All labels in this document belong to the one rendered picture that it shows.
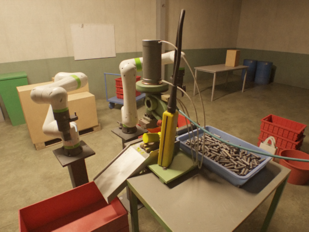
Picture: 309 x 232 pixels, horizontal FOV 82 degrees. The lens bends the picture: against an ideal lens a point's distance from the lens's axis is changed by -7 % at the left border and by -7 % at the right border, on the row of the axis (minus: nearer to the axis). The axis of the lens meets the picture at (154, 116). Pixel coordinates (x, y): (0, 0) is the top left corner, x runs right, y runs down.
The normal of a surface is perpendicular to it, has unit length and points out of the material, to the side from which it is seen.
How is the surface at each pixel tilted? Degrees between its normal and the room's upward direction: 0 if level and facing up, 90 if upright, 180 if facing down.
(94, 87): 90
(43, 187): 0
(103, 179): 30
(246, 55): 90
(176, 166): 0
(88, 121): 90
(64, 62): 90
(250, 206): 0
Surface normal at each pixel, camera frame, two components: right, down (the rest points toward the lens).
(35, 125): 0.65, 0.30
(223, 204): 0.00, -0.92
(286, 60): -0.81, 0.23
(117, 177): -0.41, -0.68
